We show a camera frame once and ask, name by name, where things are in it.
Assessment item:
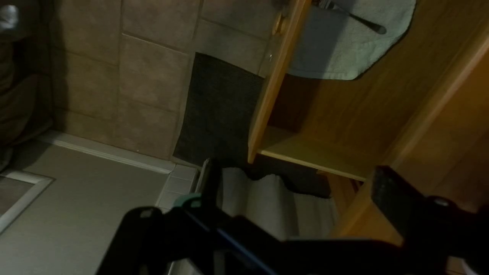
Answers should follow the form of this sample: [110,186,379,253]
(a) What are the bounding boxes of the dark floor mat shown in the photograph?
[173,53,330,198]

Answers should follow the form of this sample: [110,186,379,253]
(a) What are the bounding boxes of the cream curtain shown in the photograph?
[199,158,335,261]

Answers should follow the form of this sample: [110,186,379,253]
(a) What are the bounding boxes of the wooden dresser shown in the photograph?
[326,29,489,275]

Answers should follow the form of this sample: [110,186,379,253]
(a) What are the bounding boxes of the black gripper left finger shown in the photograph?
[96,206,214,275]

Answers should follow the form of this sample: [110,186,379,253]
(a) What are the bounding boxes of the open wooden top drawer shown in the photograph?
[248,0,489,180]

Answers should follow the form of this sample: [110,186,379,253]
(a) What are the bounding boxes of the silver metal fork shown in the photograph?
[318,0,387,35]

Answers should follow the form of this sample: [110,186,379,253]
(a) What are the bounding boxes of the grey cloth in drawer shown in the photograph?
[289,0,417,81]

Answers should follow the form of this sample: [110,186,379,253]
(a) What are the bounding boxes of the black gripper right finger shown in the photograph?
[371,165,489,275]

